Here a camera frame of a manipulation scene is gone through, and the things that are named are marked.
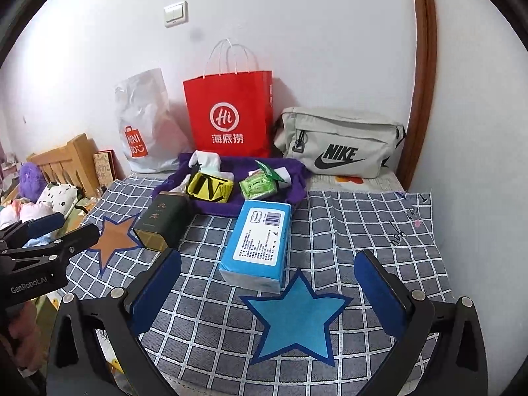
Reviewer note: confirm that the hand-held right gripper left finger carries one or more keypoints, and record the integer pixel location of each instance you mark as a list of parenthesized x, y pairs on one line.
[(154, 293)]

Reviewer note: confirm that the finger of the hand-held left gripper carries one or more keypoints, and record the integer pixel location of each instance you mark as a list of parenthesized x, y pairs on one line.
[(41, 225), (74, 241)]

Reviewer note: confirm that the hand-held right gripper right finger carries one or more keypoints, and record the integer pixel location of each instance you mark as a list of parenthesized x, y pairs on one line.
[(383, 293)]

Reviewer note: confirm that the yellow black striped band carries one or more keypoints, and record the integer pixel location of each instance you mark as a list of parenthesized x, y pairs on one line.
[(210, 187)]

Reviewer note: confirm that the green wet wipes pack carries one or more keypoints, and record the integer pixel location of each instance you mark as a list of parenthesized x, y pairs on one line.
[(258, 186)]

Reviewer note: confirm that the green plastic wrapper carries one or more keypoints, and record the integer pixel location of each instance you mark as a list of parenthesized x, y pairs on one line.
[(268, 170)]

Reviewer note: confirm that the person's left hand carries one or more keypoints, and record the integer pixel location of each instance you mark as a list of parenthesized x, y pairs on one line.
[(29, 330)]

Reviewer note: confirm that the colourful printed quilt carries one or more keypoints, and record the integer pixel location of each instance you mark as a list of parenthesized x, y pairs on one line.
[(16, 212)]

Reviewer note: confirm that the green bed sheet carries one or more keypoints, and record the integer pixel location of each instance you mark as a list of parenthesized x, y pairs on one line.
[(78, 210)]

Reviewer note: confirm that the white dotted pillow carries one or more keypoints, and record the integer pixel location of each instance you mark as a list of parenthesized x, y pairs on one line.
[(57, 198)]

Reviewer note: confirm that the purple plush toy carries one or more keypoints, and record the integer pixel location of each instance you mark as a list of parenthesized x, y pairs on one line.
[(29, 179)]

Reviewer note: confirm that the wooden headboard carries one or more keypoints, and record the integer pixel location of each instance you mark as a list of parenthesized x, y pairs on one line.
[(66, 161)]

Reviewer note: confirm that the dark green tea box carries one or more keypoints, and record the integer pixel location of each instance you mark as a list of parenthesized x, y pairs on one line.
[(163, 218)]

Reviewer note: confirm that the grey checked star blanket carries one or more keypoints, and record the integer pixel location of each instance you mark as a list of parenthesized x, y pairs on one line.
[(350, 222)]

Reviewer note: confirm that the patterned hardcover book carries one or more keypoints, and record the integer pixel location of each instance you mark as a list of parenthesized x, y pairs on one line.
[(104, 167)]

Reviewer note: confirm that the purple towel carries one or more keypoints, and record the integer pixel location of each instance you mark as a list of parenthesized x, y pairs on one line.
[(214, 208)]

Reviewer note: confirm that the blue carton box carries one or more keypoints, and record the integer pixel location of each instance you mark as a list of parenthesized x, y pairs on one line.
[(255, 247)]

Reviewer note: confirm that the white floral bed sheet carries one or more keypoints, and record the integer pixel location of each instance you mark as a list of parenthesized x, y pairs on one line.
[(354, 182)]

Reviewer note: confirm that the white plastic shopping bag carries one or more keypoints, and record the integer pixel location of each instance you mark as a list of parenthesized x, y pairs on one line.
[(152, 111)]

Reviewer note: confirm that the grey waist bag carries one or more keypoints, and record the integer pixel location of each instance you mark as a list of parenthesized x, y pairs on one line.
[(338, 136)]

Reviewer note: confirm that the red paper bag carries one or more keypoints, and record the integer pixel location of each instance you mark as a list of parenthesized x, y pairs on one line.
[(227, 99)]

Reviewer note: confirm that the brown wooden door frame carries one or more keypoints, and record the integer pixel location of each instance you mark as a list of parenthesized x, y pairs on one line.
[(425, 70)]

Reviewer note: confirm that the white light switch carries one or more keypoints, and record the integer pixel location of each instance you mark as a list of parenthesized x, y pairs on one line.
[(176, 14)]

